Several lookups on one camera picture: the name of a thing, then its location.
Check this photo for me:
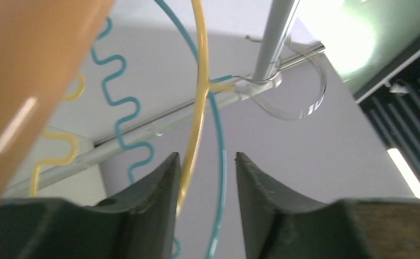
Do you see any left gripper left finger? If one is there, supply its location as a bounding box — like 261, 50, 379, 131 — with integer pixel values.
0, 152, 181, 258

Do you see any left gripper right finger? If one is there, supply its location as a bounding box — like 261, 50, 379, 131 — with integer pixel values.
236, 152, 420, 258

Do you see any blue wire hanger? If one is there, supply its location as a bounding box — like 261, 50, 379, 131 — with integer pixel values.
90, 0, 253, 259

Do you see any orange wire hanger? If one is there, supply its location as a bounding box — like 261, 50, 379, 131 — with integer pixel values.
0, 1, 114, 196

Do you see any yellow wire hanger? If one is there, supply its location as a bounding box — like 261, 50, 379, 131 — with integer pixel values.
29, 0, 282, 215

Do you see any white clothes rack frame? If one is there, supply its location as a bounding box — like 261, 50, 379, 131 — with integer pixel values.
2, 0, 328, 200

